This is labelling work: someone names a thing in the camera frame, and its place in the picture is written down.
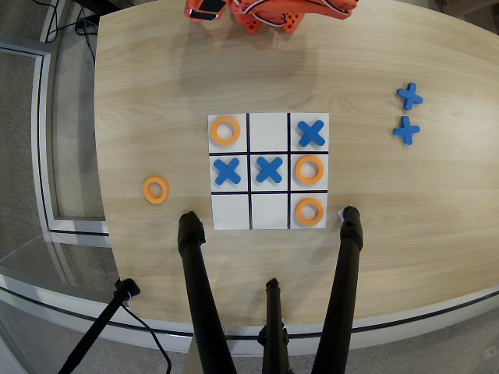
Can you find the black cable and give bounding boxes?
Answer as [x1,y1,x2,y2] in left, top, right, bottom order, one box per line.
[120,303,172,374]

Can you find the white framed glass panel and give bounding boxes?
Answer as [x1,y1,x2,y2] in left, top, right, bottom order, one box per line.
[0,41,111,238]

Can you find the blue foam cross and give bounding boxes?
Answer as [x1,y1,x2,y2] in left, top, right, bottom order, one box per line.
[296,119,327,148]
[396,82,424,111]
[255,156,284,185]
[213,157,242,185]
[392,115,421,146]

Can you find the white tic-tac-toe board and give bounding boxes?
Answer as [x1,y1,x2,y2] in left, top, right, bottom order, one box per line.
[207,112,331,231]

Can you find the black flat base plate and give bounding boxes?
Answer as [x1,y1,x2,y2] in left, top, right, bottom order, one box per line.
[73,0,132,12]

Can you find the short black tripod leg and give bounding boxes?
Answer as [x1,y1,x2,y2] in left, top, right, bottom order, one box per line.
[257,277,292,374]

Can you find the orange foam ring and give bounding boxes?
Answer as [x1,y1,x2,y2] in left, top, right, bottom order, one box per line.
[295,197,325,228]
[294,154,325,185]
[210,116,242,147]
[142,176,170,204]

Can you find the black floor cables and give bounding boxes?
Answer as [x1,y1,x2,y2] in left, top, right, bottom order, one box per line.
[38,0,97,65]

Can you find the thin black stand leg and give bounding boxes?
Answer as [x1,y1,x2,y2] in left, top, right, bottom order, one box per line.
[57,277,141,374]

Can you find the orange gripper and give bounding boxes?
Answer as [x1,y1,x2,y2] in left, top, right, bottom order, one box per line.
[183,0,229,21]

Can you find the brown cardboard box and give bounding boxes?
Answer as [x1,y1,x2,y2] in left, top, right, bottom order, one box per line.
[435,0,499,17]

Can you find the orange robot base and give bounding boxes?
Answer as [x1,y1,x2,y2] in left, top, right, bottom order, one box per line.
[232,10,306,37]

